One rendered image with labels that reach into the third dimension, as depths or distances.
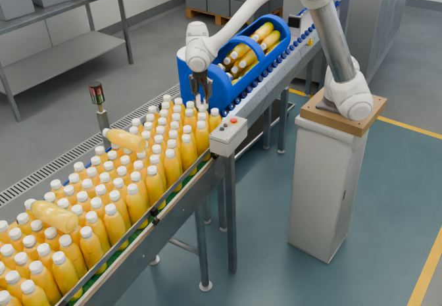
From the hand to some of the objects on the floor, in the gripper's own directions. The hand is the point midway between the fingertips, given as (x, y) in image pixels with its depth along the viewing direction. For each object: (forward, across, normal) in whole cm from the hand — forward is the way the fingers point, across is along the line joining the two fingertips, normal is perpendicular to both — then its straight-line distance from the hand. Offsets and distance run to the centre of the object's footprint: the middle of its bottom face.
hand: (202, 102), depth 215 cm
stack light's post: (+113, +45, +26) cm, 125 cm away
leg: (+113, +16, -117) cm, 164 cm away
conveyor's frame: (+114, +9, +74) cm, 136 cm away
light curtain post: (+113, -23, -161) cm, 198 cm away
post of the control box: (+114, -20, +8) cm, 116 cm away
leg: (+113, +3, -215) cm, 243 cm away
